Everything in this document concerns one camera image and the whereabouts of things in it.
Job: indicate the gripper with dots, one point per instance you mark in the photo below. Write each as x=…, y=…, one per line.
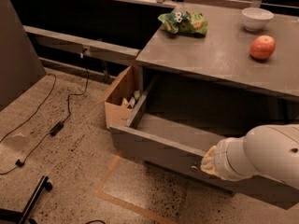
x=221, y=161

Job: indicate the grey top drawer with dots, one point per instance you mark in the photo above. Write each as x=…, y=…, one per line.
x=187, y=153

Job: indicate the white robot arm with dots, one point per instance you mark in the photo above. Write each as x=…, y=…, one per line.
x=271, y=151

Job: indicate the grey drawer cabinet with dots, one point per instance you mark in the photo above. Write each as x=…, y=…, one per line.
x=222, y=56

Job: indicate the cardboard box with trash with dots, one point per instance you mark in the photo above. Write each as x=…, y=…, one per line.
x=117, y=98

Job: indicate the red apple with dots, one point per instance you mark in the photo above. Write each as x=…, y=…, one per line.
x=262, y=47

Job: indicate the green chip bag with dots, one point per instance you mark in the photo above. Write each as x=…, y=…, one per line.
x=188, y=22

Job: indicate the white bowl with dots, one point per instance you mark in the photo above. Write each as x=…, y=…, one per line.
x=255, y=19

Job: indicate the black chair base leg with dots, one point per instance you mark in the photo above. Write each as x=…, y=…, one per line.
x=16, y=217

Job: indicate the grey metal shelf rail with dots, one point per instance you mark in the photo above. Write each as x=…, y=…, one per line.
x=83, y=46

